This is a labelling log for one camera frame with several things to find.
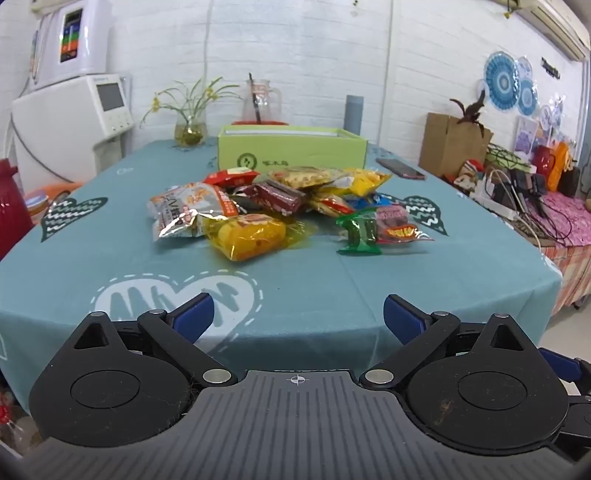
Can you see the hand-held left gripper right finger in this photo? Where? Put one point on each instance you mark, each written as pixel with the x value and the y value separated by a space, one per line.
pixel 404 318

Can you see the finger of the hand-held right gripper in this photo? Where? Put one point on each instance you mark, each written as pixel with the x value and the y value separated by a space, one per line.
pixel 561 362

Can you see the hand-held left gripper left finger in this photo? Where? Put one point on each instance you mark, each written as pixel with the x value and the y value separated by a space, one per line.
pixel 196 316

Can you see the red purple snack packet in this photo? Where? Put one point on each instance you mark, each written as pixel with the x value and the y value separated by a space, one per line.
pixel 397 226

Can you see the yellow translucent snack packet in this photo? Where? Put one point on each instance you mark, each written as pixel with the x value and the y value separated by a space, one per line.
pixel 244 235

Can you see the green pastry packet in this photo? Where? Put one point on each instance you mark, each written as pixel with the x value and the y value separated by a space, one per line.
pixel 362 230

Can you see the silver orange snack packet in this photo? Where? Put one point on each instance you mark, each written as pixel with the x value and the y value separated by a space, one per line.
pixel 194 203

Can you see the blue snack packet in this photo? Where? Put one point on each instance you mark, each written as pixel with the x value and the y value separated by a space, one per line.
pixel 383 199

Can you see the red yellow snack packet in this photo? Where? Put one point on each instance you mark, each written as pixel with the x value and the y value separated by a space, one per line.
pixel 330 205

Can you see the yellow chips bag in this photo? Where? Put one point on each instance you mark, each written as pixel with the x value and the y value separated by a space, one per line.
pixel 364 182

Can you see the dark red snack bar packet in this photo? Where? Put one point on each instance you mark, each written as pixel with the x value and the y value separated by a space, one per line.
pixel 277 196

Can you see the clear packet of yellow chips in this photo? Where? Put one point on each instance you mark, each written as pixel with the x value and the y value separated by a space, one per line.
pixel 304 177

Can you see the green cardboard box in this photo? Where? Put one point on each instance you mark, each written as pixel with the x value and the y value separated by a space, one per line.
pixel 295 154

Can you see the white power strip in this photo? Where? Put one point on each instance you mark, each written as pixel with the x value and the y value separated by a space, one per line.
pixel 494 205

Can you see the pink patterned cloth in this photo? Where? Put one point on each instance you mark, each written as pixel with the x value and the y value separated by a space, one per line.
pixel 570 217

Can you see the smartphone with red case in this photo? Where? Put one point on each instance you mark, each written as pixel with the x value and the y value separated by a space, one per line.
pixel 399 168

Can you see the glass vase with plant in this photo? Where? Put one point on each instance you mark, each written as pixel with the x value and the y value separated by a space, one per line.
pixel 190 131

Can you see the orange bowl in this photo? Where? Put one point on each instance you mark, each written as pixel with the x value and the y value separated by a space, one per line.
pixel 55 189

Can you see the green black mesh bag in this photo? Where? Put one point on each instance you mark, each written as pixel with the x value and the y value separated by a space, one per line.
pixel 505 157

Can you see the red mug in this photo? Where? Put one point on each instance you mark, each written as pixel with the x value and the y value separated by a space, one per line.
pixel 544 168

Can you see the grey cylinder bottle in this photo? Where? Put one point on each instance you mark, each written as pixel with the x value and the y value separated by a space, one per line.
pixel 355 115

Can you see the red thermos jug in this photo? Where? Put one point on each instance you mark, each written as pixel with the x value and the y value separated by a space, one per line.
pixel 14 207

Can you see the dark brown figurine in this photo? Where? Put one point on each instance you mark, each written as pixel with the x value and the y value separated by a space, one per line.
pixel 471 113

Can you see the glass pitcher with straw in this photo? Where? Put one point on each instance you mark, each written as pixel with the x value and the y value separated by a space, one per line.
pixel 261 106

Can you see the white water dispenser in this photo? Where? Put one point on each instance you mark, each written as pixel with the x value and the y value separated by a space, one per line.
pixel 69 129

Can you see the small blue paper fan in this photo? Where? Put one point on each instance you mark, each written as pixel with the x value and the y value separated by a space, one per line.
pixel 527 97

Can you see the large blue paper fan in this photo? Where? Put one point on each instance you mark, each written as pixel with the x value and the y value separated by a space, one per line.
pixel 501 81

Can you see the white air conditioner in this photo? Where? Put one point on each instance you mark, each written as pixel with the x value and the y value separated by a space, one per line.
pixel 554 23

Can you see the white wall water purifier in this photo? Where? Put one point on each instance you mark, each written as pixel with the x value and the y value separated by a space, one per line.
pixel 92 46

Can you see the black wall sign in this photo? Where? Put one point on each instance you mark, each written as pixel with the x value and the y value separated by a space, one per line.
pixel 551 68

